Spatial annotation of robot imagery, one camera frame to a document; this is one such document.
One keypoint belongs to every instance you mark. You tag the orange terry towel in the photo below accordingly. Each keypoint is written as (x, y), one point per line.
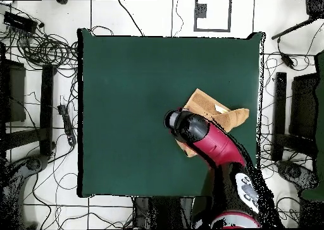
(202, 101)

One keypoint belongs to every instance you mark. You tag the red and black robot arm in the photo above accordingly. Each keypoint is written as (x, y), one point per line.
(217, 146)

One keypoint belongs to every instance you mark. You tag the dark green tablecloth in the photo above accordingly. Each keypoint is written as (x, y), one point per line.
(126, 88)

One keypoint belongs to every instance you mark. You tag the black power strip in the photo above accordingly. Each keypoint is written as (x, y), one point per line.
(67, 123)

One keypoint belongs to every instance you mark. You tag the black stand bar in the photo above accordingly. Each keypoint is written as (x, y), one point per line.
(280, 101)
(46, 108)

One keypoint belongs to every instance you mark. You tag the grey stand base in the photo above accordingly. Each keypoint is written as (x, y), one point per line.
(293, 171)
(33, 163)

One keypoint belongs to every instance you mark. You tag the black power adapter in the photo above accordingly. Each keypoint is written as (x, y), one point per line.
(287, 59)

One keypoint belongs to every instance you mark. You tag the dark box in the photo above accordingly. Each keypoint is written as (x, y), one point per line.
(303, 106)
(15, 93)

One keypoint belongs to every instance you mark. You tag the black tripod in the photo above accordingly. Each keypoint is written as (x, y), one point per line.
(315, 7)

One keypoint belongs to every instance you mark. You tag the grey square frame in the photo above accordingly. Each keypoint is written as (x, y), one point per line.
(212, 30)

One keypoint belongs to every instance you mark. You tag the black network switch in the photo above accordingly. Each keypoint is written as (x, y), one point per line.
(20, 22)

